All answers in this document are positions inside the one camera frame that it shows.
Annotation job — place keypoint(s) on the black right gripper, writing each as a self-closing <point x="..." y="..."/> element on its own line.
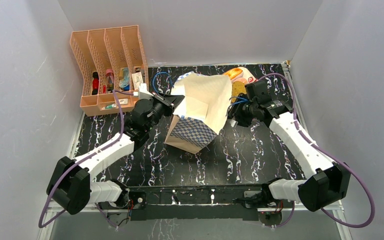
<point x="241" y="113"/>

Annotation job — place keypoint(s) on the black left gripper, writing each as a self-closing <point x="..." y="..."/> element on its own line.
<point x="169" y="102"/>

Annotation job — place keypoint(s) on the brown fake bread slice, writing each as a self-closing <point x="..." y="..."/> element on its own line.
<point x="238" y="87"/>

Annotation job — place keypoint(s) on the metal tongs white handles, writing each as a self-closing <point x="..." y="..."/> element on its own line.
<point x="233" y="123"/>

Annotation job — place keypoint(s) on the long glazed fake bread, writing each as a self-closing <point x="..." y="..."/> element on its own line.
<point x="234" y="73"/>

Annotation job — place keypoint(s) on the checkered brown paper bag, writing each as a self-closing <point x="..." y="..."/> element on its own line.
<point x="202" y="114"/>

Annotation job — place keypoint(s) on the pink frosted fake donut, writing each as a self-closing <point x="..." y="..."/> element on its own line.
<point x="242" y="80"/>

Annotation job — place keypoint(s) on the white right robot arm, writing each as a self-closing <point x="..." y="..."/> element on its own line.
<point x="326" y="181"/>

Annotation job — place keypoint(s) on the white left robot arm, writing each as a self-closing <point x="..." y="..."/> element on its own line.
<point x="71" y="184"/>

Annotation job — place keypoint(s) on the strawberry print tray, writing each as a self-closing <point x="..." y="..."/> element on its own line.
<point x="248" y="75"/>

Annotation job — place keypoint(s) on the small tube in rack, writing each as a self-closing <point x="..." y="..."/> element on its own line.
<point x="110" y="106"/>

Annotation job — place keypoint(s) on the white card in rack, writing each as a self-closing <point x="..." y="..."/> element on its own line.
<point x="137" y="80"/>

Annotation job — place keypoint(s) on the blue item in rack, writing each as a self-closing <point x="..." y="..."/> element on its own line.
<point x="124" y="79"/>

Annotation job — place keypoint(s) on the pink capped bottle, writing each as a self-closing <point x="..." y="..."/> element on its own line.
<point x="110" y="80"/>

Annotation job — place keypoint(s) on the black red bottle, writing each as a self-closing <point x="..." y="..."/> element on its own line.
<point x="95" y="83"/>

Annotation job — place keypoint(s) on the pink file organizer rack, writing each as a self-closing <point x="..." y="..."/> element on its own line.
<point x="113" y="48"/>

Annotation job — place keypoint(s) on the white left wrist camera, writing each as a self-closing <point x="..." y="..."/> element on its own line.
<point x="142" y="92"/>

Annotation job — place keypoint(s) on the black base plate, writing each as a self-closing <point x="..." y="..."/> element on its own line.
<point x="248" y="202"/>

